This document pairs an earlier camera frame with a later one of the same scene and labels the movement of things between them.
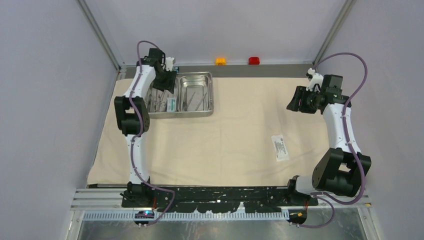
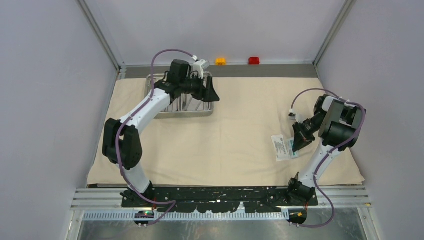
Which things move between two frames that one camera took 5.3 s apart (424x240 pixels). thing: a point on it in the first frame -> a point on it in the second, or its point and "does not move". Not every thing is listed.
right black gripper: (301, 93) -> (300, 133)
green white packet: (171, 103) -> (291, 153)
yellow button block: (220, 61) does not move
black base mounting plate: (217, 199) does not move
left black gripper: (169, 85) -> (209, 93)
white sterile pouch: (281, 151) does not move
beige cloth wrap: (252, 139) does not move
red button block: (254, 60) does not move
